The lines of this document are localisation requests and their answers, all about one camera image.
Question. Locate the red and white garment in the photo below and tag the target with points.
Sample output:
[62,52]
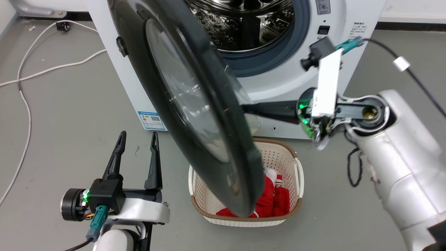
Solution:
[275,200]

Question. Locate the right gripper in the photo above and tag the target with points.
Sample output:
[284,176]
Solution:
[305,111]

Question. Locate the black door lock socket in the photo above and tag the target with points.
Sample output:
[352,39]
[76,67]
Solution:
[323,30]

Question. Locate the grey panel label sticker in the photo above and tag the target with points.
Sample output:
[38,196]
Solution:
[323,6]

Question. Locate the blue energy label sticker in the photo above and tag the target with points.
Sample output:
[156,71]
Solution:
[152,120]

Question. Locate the steel washing machine drum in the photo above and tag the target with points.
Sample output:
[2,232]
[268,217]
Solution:
[240,28]

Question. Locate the dark round washing machine door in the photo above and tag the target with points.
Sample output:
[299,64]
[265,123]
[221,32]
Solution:
[188,104]

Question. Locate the grey rubber door gasket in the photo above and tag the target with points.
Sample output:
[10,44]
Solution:
[278,52]

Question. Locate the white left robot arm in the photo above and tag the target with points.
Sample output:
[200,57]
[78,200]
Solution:
[118,240]

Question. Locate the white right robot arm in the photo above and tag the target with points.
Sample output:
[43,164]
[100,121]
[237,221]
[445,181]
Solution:
[400,160]

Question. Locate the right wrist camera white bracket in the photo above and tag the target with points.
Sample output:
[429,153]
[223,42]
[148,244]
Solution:
[327,80]

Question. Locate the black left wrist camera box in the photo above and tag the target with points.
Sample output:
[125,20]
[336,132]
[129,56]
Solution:
[106,195]

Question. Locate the white woven laundry basket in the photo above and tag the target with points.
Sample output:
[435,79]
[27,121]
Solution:
[278,157]

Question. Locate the white front-load washing machine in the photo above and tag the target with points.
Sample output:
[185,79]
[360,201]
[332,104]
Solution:
[299,82]

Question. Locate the white grey base fixture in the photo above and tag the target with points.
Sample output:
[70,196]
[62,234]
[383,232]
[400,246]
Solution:
[38,8]

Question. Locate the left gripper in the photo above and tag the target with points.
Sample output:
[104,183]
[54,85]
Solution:
[139,209]

